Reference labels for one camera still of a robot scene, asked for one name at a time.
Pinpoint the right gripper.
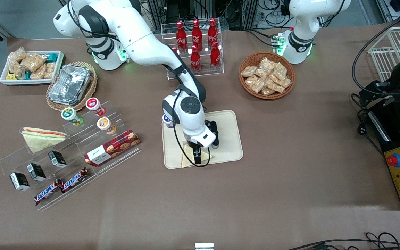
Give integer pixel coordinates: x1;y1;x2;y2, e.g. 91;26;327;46
185;129;218;165

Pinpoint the triangular sandwich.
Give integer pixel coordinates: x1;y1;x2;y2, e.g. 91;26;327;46
181;143;211;169
20;127;67;154

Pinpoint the beige plastic tray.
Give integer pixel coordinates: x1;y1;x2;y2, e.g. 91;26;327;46
161;110;244;169

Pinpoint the clear acrylic bottle rack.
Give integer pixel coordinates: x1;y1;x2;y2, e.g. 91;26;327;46
161;18;224;80

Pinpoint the red cookie box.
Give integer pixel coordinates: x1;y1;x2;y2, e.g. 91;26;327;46
84;130;141;167

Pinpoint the orange lid cup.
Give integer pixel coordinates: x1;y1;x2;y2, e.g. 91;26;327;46
97;117;116;135

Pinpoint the round wicker basket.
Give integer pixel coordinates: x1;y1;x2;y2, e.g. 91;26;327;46
239;51;296;100

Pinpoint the red lid cup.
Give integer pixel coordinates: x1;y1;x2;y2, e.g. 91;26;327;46
85;97;106;117

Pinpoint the clear acrylic stepped stand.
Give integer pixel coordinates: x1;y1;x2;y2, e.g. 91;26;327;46
0;101;141;211

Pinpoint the oval wicker basket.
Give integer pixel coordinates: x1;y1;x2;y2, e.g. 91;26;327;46
46;62;98;111

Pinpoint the snickers bar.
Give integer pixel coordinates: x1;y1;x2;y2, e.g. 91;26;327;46
34;179;63;205
60;167;89;193

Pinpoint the green lid cup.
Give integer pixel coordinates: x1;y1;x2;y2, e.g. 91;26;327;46
61;107;83;126

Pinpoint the small black box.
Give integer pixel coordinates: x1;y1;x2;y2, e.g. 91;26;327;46
48;150;67;169
26;163;46;181
10;172;30;191

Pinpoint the aluminium foil container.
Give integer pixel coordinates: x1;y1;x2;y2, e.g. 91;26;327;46
49;64;93;106

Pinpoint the grey metal equipment rack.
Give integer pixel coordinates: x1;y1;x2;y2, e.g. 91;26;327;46
146;0;259;30

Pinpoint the white rectangular bin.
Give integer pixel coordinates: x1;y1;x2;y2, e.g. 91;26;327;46
0;50;65;86

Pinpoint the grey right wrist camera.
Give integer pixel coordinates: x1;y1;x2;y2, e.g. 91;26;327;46
205;120;220;150

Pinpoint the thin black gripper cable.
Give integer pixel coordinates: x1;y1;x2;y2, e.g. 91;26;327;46
170;89;211;168

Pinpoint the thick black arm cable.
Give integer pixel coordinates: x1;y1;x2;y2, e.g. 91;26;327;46
352;7;400;98

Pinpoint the black power cable with plug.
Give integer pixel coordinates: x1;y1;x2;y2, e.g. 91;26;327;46
351;92;385;154

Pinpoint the white wire basket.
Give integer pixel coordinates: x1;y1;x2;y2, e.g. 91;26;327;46
367;25;400;82

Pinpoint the black floor cable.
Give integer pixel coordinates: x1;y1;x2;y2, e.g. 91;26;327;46
287;232;400;250

